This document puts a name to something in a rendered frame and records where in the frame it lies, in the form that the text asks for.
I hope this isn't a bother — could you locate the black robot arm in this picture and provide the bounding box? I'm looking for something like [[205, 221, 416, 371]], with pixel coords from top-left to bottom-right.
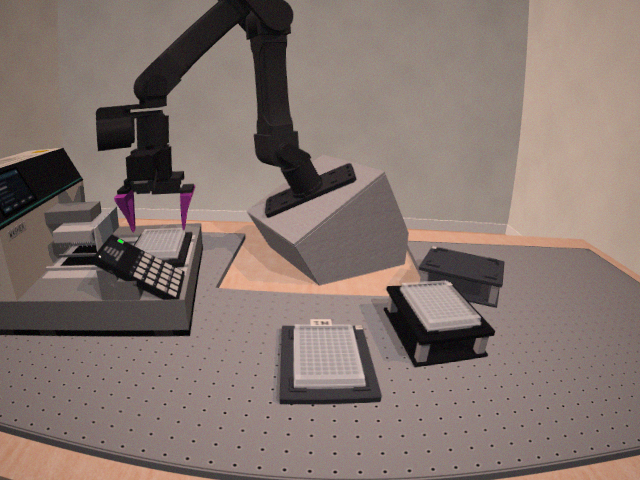
[[96, 0, 356, 218]]

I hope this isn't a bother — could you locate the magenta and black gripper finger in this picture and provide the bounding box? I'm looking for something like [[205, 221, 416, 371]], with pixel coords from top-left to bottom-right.
[[114, 190, 135, 232], [180, 185, 195, 230]]

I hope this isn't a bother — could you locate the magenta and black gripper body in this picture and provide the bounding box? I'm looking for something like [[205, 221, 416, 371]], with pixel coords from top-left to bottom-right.
[[117, 144, 194, 195]]

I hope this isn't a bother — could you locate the white well plate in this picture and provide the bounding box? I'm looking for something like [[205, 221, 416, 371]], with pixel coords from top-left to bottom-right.
[[400, 280, 481, 332], [294, 324, 366, 389], [135, 228, 185, 260]]

